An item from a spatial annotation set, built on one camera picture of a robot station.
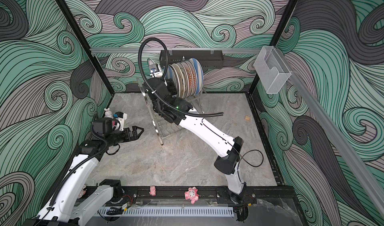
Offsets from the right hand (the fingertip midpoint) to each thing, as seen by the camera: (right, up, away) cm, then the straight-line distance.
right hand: (167, 79), depth 65 cm
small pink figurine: (-8, -55, +8) cm, 56 cm away
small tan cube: (+52, -21, +38) cm, 68 cm away
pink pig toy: (+11, -56, +6) cm, 57 cm away
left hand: (-17, -25, +11) cm, 32 cm away
